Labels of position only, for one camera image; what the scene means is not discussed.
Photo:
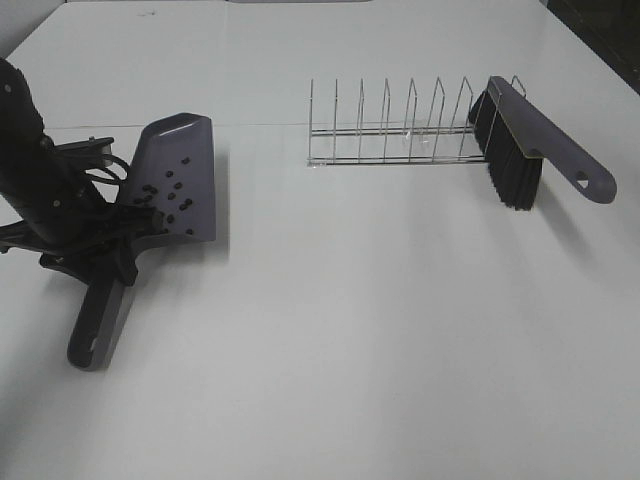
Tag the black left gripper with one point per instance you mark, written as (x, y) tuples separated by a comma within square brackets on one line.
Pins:
[(104, 241)]

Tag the pile of coffee beans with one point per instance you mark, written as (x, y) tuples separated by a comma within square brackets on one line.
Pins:
[(160, 183)]

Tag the grey plastic dustpan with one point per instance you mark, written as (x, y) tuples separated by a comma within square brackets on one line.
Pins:
[(98, 325)]

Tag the grey hand brush black bristles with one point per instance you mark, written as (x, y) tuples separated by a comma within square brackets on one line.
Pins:
[(516, 139)]

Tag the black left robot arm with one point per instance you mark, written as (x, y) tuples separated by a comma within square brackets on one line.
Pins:
[(52, 187)]

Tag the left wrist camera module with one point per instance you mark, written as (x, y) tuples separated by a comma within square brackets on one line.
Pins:
[(86, 155)]

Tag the chrome wire dish rack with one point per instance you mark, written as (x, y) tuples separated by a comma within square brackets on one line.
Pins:
[(425, 132)]

